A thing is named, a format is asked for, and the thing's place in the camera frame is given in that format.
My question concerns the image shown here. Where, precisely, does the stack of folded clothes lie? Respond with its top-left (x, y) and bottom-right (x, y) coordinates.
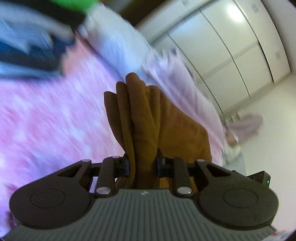
top-left (1, 1), bottom-right (99, 79)

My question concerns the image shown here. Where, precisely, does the pink floral bedspread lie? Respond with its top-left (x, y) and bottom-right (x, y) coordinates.
top-left (1, 40), bottom-right (123, 235)

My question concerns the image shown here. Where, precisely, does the brown long-sleeve shirt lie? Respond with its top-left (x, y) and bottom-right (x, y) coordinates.
top-left (104, 73), bottom-right (212, 189)

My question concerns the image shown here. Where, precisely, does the white wardrobe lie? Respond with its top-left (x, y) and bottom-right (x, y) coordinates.
top-left (137, 0), bottom-right (290, 115)

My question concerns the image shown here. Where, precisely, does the lilac cloth on floor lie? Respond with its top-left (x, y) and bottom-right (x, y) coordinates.
top-left (225, 114), bottom-right (263, 143)

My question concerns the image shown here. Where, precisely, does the lilac folded duvet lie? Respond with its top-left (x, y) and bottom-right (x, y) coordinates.
top-left (78, 4), bottom-right (234, 166)

